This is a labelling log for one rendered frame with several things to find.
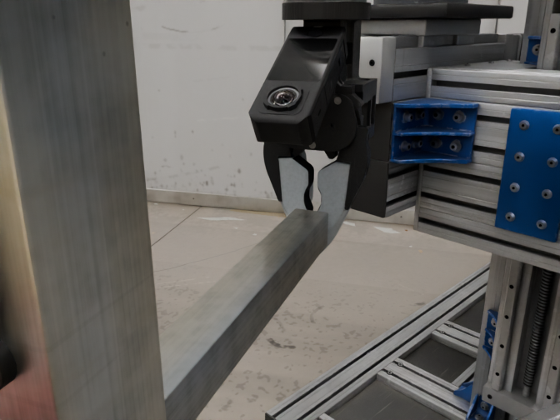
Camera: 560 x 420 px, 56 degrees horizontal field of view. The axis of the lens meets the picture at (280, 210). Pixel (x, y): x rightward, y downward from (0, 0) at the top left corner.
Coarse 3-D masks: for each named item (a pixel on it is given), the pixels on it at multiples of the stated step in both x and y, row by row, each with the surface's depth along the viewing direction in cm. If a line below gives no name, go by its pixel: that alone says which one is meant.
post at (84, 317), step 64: (0, 0) 8; (64, 0) 9; (128, 0) 11; (0, 64) 8; (64, 64) 9; (128, 64) 11; (0, 128) 8; (64, 128) 9; (128, 128) 11; (0, 192) 9; (64, 192) 10; (128, 192) 11; (0, 256) 9; (64, 256) 10; (128, 256) 12; (0, 320) 10; (64, 320) 10; (128, 320) 12; (64, 384) 10; (128, 384) 12
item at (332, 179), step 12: (324, 168) 44; (336, 168) 44; (348, 168) 43; (324, 180) 44; (336, 180) 44; (324, 192) 45; (336, 192) 44; (324, 204) 45; (336, 204) 45; (336, 216) 45; (336, 228) 46
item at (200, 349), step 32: (288, 224) 42; (320, 224) 43; (256, 256) 36; (288, 256) 36; (224, 288) 32; (256, 288) 32; (288, 288) 37; (192, 320) 28; (224, 320) 28; (256, 320) 32; (192, 352) 26; (224, 352) 28; (192, 384) 25; (192, 416) 25
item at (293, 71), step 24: (288, 48) 40; (312, 48) 40; (336, 48) 39; (288, 72) 38; (312, 72) 38; (336, 72) 40; (264, 96) 37; (288, 96) 36; (312, 96) 36; (264, 120) 36; (288, 120) 35; (312, 120) 35
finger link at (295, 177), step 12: (300, 156) 46; (288, 168) 45; (300, 168) 45; (312, 168) 46; (288, 180) 46; (300, 180) 45; (312, 180) 46; (288, 192) 46; (300, 192) 46; (312, 192) 51; (288, 204) 46; (300, 204) 46
